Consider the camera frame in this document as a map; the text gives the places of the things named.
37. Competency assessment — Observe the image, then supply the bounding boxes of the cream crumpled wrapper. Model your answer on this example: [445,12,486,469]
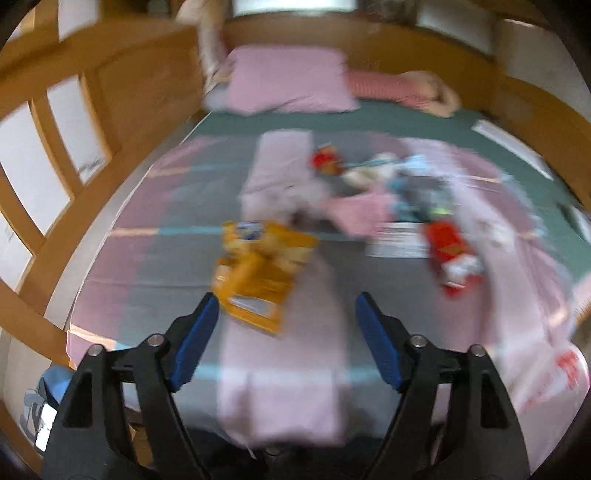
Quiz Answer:
[344,152,402,188]

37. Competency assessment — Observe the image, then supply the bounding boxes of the clear packet with blue print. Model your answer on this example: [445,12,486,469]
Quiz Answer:
[397,154,437,180]

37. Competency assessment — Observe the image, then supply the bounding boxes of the pink pillow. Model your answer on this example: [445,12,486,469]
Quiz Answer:
[205,45,361,115]

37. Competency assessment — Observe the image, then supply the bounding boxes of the red white snack packet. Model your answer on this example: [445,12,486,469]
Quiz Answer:
[424,222,485,297]

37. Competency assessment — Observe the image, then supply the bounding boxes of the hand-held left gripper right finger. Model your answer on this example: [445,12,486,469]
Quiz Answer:
[355,292,529,480]

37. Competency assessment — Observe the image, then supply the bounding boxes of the crumpled pink cloth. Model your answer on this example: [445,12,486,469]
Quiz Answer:
[323,193,393,236]

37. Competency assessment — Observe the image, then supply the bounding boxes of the striped stuffed doll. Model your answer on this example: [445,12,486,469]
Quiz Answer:
[346,70,460,118]

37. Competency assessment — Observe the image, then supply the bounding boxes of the white paper leaflet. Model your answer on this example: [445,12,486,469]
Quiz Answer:
[367,222,432,259]

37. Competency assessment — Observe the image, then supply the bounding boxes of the blue bag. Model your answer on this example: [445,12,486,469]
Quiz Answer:
[21,364,77,453]

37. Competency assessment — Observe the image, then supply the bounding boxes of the small red packet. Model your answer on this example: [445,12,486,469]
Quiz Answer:
[310,144,345,176]

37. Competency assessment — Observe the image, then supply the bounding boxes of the pink grey striped blanket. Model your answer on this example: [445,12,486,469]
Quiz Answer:
[67,131,583,476]

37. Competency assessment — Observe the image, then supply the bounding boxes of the white patterned pillow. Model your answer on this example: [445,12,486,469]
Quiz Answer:
[178,0,232,93]

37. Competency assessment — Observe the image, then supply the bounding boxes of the green bed sheet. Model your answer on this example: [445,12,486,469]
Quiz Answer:
[182,99,591,259]

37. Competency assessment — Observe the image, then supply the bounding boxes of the light blue cloth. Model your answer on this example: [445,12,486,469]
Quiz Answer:
[388,179,430,222]

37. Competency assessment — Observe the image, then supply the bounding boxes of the yellow snack bag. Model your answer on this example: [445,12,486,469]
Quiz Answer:
[211,220,320,340]

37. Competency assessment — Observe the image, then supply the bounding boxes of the wooden bed frame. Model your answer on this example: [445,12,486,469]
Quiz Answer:
[0,0,591,472]

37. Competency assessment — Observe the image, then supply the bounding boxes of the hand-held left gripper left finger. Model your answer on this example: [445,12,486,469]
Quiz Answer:
[41,292,220,480]

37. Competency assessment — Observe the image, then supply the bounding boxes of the folded pink cloth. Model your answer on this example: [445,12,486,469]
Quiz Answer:
[240,130,315,210]

